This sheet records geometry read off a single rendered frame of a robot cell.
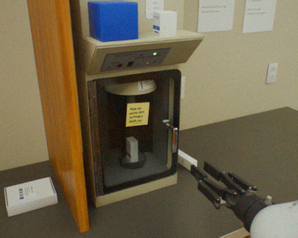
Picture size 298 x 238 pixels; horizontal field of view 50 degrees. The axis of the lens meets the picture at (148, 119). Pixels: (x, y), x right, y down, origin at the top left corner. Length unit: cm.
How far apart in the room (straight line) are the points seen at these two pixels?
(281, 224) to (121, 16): 57
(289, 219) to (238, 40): 130
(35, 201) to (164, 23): 71
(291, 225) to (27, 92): 108
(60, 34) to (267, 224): 59
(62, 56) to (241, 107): 131
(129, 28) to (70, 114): 27
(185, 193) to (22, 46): 81
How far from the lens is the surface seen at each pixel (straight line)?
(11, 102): 137
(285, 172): 142
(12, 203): 118
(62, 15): 80
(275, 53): 199
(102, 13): 81
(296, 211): 59
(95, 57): 84
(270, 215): 60
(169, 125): 107
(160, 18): 90
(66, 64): 82
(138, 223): 107
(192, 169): 95
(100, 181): 107
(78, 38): 95
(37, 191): 120
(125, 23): 83
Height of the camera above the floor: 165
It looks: 23 degrees down
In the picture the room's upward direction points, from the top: straight up
